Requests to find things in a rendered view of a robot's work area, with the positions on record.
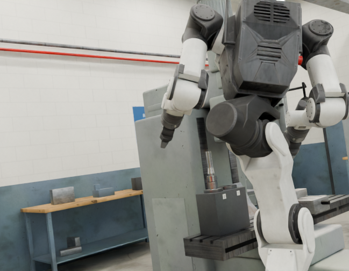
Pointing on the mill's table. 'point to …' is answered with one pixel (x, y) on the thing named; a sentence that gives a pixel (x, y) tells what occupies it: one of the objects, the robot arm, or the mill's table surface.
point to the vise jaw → (301, 192)
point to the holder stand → (222, 210)
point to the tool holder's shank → (209, 163)
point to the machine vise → (314, 203)
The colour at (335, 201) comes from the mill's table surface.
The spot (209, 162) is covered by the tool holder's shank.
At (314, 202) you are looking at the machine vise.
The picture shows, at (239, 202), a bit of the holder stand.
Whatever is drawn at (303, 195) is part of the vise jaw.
